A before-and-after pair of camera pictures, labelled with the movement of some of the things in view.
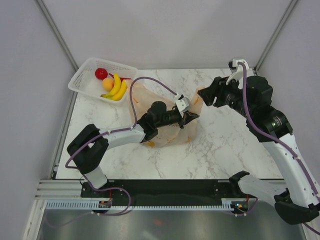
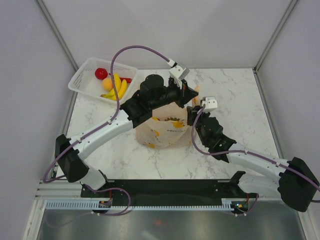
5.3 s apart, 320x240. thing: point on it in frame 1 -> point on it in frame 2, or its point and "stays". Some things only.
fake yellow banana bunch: (119, 90) stays
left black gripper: (188, 117) -> (185, 94)
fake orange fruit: (108, 83) stays
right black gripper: (217, 88) -> (192, 113)
